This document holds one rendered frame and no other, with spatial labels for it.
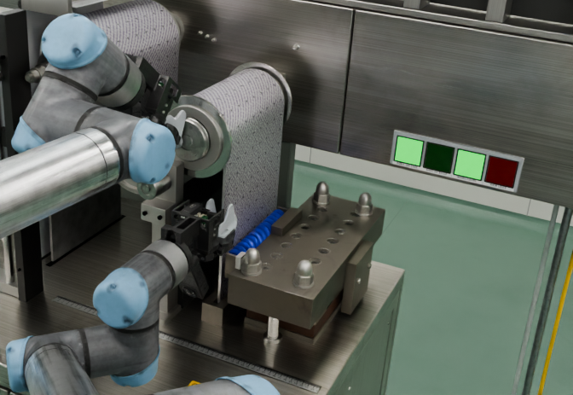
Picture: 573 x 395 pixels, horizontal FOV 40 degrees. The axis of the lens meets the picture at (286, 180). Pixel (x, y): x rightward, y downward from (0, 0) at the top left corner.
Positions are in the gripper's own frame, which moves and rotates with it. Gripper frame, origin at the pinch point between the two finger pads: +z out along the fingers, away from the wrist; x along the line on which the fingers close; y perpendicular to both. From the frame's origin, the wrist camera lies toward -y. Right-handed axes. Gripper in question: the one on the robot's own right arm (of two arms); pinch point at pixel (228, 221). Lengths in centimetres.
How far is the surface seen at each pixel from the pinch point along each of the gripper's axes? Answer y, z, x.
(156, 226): -0.5, -7.6, 10.3
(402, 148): 9.5, 28.9, -22.6
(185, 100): 22.2, -3.2, 7.6
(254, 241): -5.4, 4.9, -3.2
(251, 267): -4.5, -5.4, -7.5
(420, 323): -109, 151, -11
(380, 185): -107, 262, 42
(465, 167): 8.7, 28.9, -35.4
